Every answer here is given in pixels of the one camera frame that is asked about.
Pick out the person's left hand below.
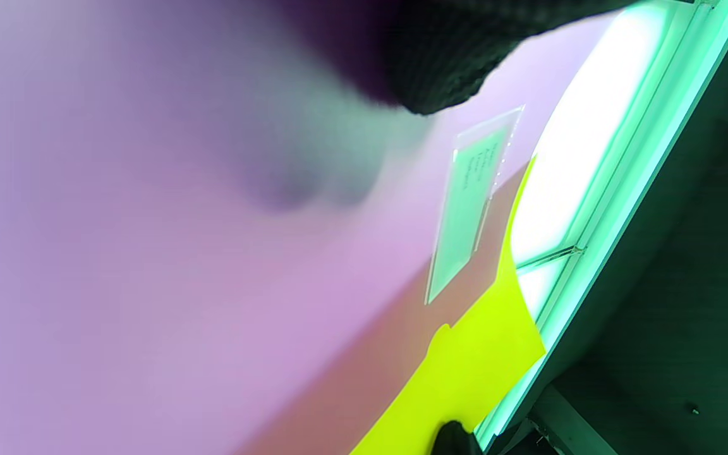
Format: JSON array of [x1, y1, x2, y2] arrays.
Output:
[[263, 0, 633, 116]]

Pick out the person's right hand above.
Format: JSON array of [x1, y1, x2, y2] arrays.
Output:
[[430, 420, 485, 455]]

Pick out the yellow cardstock sheet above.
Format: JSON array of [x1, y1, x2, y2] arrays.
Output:
[[231, 155, 548, 455]]

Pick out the pink L-shaped folder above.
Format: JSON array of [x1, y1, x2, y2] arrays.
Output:
[[0, 0, 621, 455]]

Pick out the illuminated light table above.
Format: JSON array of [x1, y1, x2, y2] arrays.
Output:
[[475, 0, 728, 455]]

